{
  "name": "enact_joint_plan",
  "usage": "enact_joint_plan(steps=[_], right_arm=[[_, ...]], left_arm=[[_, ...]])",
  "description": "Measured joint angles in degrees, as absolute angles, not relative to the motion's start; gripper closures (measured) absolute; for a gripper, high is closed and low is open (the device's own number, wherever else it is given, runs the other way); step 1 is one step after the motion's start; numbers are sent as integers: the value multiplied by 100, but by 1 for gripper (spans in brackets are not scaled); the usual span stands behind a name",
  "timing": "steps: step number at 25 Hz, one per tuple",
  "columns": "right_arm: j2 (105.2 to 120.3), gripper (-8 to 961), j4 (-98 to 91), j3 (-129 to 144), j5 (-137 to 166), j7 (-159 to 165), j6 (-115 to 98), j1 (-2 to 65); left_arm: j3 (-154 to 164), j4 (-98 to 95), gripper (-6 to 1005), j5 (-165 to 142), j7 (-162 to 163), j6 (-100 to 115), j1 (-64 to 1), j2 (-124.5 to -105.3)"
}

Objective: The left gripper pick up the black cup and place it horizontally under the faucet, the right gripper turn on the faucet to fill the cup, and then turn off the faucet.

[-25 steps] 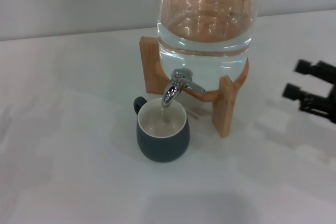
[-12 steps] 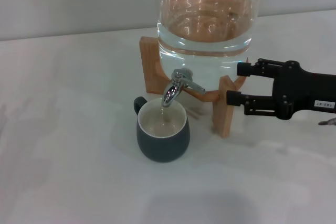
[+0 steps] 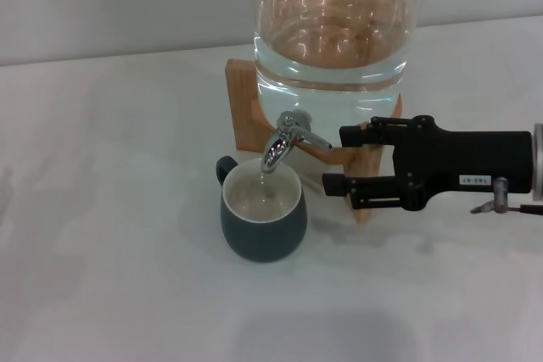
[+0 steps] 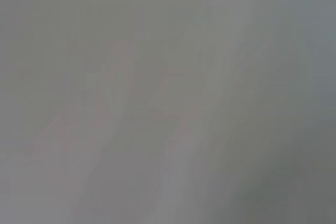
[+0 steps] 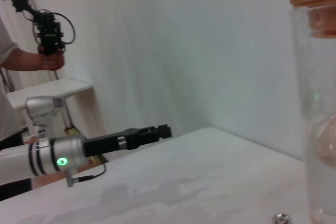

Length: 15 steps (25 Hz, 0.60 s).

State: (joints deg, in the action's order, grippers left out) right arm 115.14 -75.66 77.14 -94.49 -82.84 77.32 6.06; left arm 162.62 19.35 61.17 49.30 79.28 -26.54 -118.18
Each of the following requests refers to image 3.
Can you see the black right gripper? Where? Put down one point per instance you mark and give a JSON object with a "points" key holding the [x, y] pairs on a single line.
{"points": [[466, 158]]}

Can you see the chrome faucet with lever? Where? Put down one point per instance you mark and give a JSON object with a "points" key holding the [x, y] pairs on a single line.
{"points": [[278, 148]]}

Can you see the black ceramic cup white inside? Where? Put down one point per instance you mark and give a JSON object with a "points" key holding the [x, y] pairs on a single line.
{"points": [[263, 235]]}

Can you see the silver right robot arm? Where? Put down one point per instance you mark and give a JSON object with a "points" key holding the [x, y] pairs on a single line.
{"points": [[539, 163]]}

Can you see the glass water dispenser jar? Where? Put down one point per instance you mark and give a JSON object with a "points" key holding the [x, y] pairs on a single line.
{"points": [[331, 61]]}

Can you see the wooden dispenser stand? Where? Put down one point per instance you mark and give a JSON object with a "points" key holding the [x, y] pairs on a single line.
{"points": [[242, 103]]}

